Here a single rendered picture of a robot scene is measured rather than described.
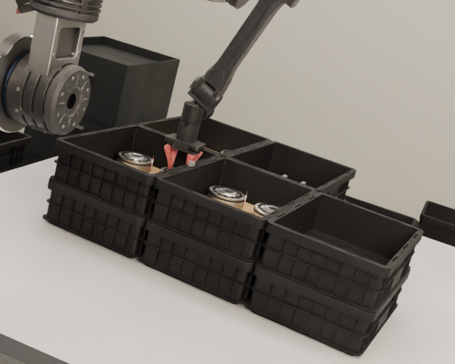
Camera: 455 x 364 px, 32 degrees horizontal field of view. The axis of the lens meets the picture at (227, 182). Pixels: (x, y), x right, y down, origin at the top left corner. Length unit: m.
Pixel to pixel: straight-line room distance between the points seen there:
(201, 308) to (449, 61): 3.62
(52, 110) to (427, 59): 3.92
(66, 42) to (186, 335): 0.65
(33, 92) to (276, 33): 3.95
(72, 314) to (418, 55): 3.86
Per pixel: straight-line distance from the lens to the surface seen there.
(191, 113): 2.14
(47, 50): 1.52
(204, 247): 1.86
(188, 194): 1.85
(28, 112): 1.55
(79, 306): 1.72
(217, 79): 2.09
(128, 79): 3.54
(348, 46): 5.27
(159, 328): 1.70
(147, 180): 1.90
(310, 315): 1.82
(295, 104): 5.37
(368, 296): 1.76
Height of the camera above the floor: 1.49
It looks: 16 degrees down
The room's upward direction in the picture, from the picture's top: 15 degrees clockwise
